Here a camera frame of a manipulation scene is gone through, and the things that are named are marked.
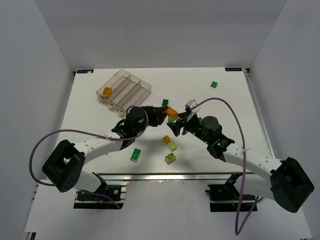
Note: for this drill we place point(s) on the green far 2x2 lego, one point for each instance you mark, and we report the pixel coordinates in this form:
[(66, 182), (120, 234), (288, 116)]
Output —
[(214, 84)]

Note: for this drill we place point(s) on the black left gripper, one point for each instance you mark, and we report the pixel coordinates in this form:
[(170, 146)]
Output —
[(152, 116)]

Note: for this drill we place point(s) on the orange face 2x2 lego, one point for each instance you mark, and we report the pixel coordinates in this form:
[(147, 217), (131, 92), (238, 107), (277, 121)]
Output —
[(166, 139)]

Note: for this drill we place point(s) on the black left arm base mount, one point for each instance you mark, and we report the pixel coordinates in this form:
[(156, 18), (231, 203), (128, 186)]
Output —
[(105, 197)]

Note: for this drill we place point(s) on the orange round printed lego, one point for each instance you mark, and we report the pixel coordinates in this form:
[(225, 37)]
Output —
[(107, 91)]

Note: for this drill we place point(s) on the clear three-compartment organizer tray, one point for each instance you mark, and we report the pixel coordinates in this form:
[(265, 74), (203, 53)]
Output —
[(127, 90)]

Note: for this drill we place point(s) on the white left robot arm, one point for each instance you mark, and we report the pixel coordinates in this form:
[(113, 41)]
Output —
[(64, 167)]

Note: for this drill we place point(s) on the pale green small lego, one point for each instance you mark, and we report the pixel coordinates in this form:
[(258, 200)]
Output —
[(172, 118)]

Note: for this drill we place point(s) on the blue right corner label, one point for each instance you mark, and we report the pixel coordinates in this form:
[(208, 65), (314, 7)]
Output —
[(233, 69)]

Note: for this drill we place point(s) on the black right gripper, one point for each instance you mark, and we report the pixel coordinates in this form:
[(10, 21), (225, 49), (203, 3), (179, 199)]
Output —
[(185, 124)]

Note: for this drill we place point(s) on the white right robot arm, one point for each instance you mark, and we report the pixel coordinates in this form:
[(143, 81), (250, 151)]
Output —
[(283, 181)]

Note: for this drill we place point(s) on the lime green 2x2 lego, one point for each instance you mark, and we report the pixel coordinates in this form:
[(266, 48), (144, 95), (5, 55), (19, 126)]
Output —
[(170, 158)]

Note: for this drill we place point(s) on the green flat 2x4 lego plate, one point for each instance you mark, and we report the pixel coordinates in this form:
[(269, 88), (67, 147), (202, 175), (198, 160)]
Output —
[(135, 155)]

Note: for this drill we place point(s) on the green upturned 2x2 lego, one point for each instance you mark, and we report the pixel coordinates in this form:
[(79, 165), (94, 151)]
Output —
[(165, 102)]

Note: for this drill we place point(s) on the blue left corner label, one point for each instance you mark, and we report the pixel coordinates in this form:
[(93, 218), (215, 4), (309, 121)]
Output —
[(84, 71)]

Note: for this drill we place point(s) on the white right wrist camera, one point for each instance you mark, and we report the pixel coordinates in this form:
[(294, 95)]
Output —
[(191, 108)]

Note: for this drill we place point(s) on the pale green 2x2 lego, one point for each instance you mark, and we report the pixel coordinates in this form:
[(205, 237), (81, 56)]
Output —
[(172, 145)]

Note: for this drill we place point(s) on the orange long lego brick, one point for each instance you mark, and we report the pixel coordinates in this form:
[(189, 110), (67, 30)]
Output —
[(170, 112)]

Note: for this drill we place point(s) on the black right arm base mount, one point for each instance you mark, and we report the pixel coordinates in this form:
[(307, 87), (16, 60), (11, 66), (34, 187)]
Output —
[(224, 198)]

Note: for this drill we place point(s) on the blue corner label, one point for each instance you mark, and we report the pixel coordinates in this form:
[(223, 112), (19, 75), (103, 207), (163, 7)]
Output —
[(233, 69), (84, 71)]

